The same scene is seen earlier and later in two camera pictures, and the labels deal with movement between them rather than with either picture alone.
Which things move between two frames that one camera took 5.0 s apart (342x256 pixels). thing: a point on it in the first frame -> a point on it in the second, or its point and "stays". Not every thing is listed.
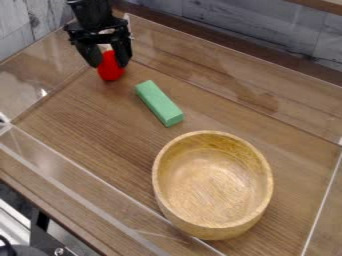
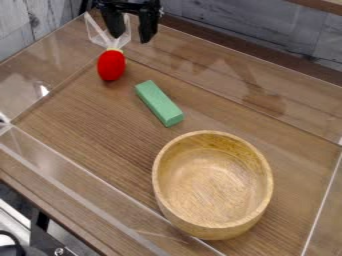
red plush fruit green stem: x=108 y=69 stays
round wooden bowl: x=212 y=180 stays
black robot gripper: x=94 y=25 -> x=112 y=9
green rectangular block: x=158 y=104 stays
